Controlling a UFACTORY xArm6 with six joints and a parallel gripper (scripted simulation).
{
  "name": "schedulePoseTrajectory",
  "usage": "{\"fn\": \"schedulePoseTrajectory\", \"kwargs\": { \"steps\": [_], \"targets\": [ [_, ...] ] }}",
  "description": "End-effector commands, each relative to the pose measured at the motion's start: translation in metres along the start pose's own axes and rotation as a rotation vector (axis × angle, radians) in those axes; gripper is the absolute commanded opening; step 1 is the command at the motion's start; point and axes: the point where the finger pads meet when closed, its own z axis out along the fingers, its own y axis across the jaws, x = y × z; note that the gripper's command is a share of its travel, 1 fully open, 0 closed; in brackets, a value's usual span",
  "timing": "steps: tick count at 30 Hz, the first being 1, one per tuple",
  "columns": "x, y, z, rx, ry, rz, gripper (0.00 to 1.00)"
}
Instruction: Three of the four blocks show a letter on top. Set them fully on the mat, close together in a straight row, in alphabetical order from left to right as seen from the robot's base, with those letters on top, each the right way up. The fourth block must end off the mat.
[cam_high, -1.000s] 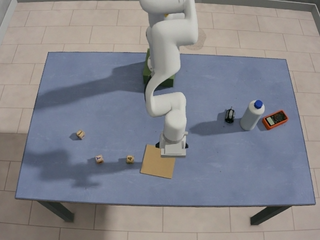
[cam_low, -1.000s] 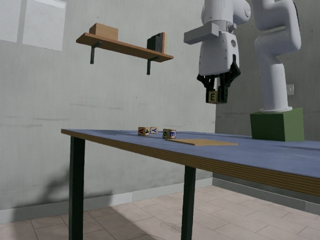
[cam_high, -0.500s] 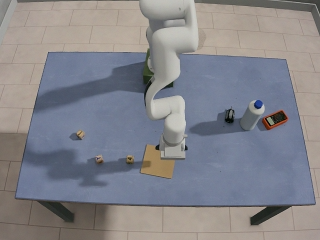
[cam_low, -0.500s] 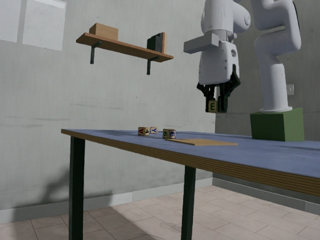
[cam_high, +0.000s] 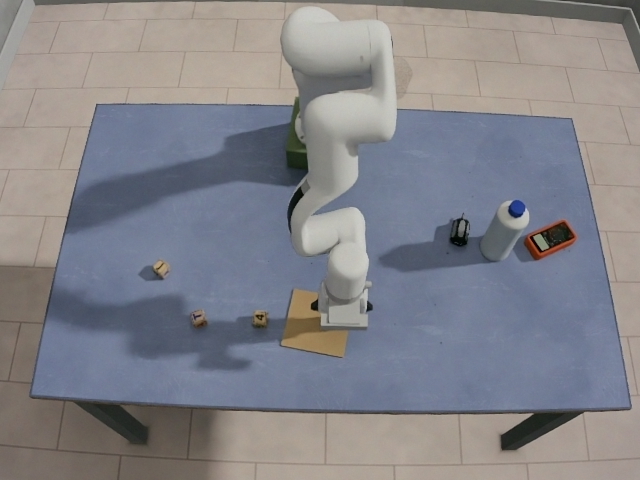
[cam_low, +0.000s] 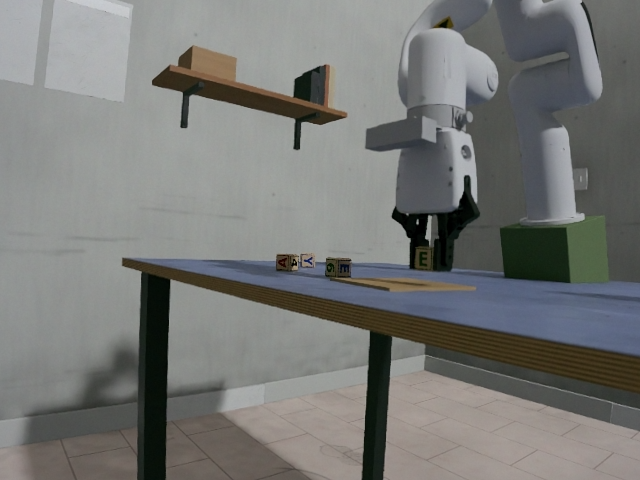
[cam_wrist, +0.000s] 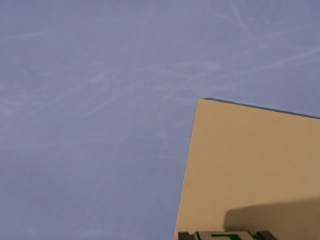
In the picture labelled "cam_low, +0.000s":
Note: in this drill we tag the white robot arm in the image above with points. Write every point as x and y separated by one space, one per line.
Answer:
445 75

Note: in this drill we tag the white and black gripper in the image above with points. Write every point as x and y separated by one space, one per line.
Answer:
423 189

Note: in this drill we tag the tan square mat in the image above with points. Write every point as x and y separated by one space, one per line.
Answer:
402 284

